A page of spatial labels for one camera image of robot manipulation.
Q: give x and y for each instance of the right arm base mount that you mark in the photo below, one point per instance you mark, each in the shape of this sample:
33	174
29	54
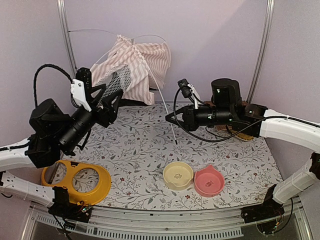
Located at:
268	209

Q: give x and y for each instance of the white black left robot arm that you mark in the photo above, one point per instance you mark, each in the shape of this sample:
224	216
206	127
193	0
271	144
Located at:
29	154

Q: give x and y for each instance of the brown woven mat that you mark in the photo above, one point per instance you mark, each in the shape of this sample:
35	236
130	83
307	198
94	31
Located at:
210	103

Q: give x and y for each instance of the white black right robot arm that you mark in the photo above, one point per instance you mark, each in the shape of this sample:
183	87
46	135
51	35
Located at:
288	136

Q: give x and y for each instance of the right aluminium frame post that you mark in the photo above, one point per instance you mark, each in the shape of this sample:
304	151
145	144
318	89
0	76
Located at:
268	19

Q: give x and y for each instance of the pink striped pet tent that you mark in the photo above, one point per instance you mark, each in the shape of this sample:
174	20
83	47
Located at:
133	67

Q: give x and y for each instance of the yellow bamboo mat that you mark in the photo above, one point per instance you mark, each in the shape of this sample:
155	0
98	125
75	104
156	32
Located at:
228	129

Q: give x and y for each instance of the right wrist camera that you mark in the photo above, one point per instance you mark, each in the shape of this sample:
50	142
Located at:
189	91

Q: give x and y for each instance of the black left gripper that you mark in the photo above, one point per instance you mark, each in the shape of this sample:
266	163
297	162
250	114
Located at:
110	114

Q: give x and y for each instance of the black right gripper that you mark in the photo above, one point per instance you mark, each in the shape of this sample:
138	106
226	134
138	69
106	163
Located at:
189	122

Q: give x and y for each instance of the aluminium front rail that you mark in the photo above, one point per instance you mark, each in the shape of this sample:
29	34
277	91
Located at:
109	223

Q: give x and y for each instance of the white tent pole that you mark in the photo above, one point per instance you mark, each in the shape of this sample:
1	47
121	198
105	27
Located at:
145	38

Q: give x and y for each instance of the pink pet bowl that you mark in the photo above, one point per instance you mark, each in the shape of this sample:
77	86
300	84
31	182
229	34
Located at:
208	182

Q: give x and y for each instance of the aluminium frame post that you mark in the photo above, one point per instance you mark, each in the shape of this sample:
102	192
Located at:
62	14
268	19

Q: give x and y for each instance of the yellow double bowl holder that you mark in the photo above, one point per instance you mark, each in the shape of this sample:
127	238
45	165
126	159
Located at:
84	182

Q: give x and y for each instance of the cream pet bowl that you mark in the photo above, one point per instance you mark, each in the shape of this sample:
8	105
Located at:
178	175

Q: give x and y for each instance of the left aluminium frame post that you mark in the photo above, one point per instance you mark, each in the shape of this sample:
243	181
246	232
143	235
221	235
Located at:
62	14

